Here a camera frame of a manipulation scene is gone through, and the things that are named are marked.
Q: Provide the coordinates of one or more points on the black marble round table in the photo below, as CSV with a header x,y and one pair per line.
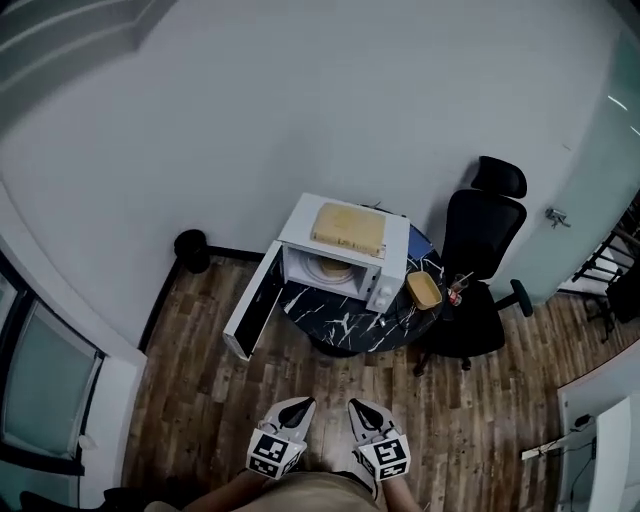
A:
x,y
340,320

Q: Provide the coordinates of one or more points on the white microwave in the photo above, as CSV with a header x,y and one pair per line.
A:
x,y
345,215

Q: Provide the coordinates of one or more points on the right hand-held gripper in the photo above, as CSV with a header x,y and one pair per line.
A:
x,y
386,457

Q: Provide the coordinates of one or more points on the white desk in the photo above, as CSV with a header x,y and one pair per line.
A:
x,y
605,450

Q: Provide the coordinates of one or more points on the person's right forearm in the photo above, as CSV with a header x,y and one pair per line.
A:
x,y
397,497

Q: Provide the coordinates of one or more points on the person's beige shirt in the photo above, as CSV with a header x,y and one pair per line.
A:
x,y
315,492

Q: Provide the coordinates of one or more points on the black trash bin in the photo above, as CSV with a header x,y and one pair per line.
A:
x,y
191,250

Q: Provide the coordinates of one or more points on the person's left forearm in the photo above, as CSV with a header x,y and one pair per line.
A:
x,y
225,492

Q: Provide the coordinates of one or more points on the blue flat item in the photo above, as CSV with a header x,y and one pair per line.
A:
x,y
418,246

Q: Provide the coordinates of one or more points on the black office chair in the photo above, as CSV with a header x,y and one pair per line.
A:
x,y
482,235

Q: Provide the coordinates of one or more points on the frosted glass window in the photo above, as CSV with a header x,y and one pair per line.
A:
x,y
45,380

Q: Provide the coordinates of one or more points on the glass cup with straw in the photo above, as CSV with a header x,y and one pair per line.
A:
x,y
457,292

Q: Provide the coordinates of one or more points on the black swivel stool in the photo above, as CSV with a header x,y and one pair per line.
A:
x,y
617,305

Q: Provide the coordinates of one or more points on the black metal rack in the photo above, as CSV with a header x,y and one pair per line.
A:
x,y
607,240

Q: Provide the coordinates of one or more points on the round beige container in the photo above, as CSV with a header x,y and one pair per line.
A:
x,y
335,268

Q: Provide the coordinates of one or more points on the rectangular beige lidded box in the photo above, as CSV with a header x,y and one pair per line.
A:
x,y
350,225

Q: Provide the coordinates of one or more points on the open beige rectangular box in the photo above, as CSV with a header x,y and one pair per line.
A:
x,y
425,292

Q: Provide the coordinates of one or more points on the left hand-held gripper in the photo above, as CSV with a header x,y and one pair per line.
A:
x,y
275,450

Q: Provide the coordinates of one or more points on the black power adapter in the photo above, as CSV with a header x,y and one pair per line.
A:
x,y
582,421

